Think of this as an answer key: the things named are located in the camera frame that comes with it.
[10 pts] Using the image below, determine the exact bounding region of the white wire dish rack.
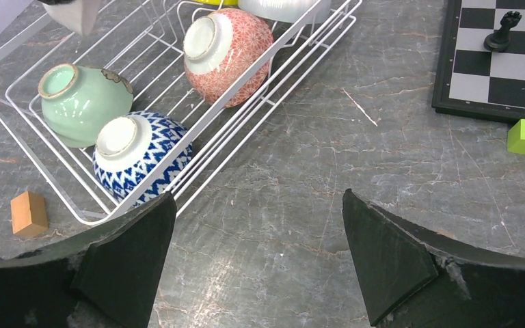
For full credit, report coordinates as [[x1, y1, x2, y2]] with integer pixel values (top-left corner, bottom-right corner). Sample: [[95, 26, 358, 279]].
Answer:
[[0, 1, 360, 226]]

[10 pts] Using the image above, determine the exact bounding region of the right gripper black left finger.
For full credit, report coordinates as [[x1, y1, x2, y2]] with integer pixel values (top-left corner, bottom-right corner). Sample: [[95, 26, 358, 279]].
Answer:
[[0, 192, 177, 327]]

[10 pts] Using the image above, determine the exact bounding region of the red floral patterned bowl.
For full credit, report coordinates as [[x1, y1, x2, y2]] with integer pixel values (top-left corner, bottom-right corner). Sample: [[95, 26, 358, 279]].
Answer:
[[183, 8, 274, 105]]

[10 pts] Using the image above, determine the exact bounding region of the yellow bowl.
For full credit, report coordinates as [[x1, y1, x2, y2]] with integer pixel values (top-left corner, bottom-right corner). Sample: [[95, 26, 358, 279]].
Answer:
[[194, 0, 238, 6]]

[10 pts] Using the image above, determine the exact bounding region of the tan wooden block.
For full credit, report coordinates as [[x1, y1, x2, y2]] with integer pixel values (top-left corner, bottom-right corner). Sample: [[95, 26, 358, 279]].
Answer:
[[10, 191, 49, 238]]

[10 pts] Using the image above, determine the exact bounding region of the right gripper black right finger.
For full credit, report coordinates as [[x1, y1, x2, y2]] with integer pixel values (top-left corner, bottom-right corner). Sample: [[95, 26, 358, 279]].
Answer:
[[342, 189, 525, 327]]

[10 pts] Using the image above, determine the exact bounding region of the pale green ceramic bowl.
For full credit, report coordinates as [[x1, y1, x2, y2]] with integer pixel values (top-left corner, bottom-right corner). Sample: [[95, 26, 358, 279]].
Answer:
[[38, 63, 134, 148]]

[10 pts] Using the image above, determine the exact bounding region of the plain white bowl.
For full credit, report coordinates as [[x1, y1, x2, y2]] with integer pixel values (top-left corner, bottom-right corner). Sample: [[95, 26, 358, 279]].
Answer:
[[40, 0, 102, 36]]

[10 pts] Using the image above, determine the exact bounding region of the white ribbed bowl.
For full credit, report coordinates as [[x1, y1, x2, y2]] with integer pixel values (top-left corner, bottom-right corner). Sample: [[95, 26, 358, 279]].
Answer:
[[238, 0, 316, 23]]

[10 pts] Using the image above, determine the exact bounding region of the black white chessboard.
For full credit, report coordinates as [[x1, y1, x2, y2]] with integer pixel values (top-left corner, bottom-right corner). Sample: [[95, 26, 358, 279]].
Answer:
[[432, 1, 525, 123]]

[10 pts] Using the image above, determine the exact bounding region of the blue white patterned bowl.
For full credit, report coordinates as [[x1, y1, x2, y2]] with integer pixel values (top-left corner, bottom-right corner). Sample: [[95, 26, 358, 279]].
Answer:
[[92, 111, 188, 200]]

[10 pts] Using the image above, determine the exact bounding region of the black chess piece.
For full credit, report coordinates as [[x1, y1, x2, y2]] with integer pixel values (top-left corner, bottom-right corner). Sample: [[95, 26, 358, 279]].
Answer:
[[483, 11, 522, 52]]

